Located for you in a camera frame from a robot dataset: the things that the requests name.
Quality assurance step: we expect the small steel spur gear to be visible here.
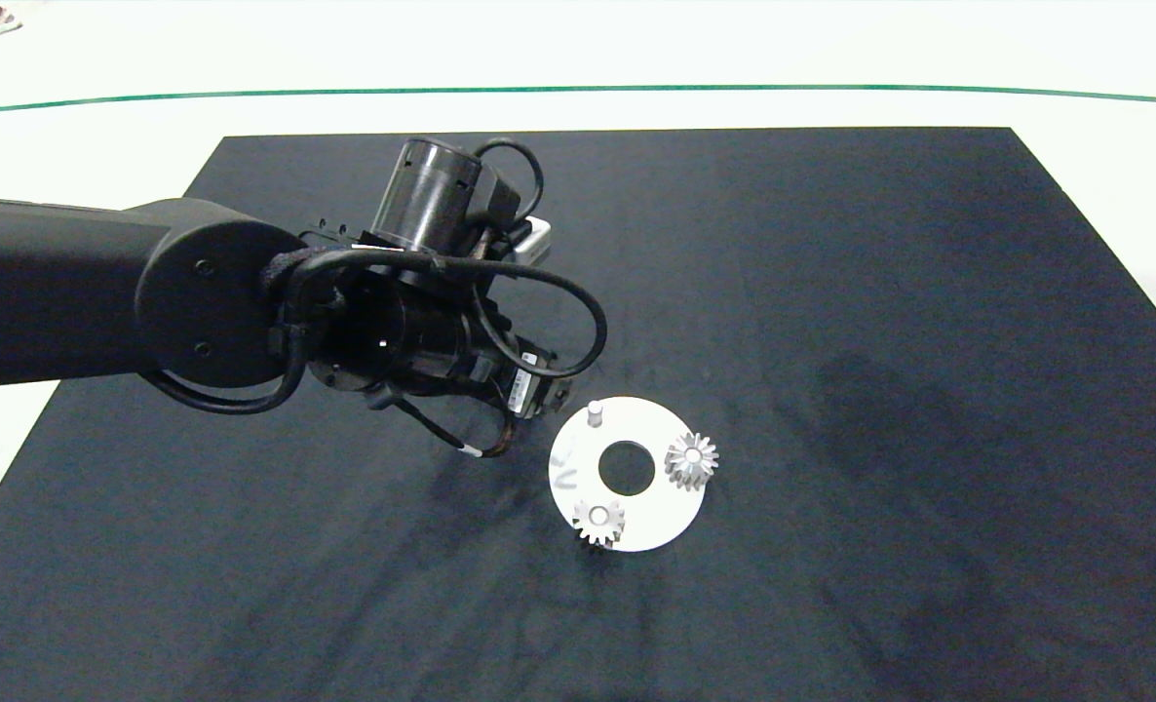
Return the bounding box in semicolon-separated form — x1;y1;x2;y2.
572;498;627;548
664;432;721;491

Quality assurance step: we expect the round white pin plate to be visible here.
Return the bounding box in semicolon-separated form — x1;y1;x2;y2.
548;396;708;554

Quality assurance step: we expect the dark table mat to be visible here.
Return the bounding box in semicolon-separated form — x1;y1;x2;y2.
0;127;1156;702

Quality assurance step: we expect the thick black cable loop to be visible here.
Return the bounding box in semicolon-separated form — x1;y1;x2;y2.
281;248;607;379
142;327;311;416

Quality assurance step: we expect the thin black tagged cable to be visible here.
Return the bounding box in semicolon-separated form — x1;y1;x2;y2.
381;388;519;460

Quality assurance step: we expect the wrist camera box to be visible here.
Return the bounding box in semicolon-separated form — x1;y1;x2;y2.
512;216;553;267

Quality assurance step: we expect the black camera cable loop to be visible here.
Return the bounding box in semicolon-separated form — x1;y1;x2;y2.
474;136;547;230

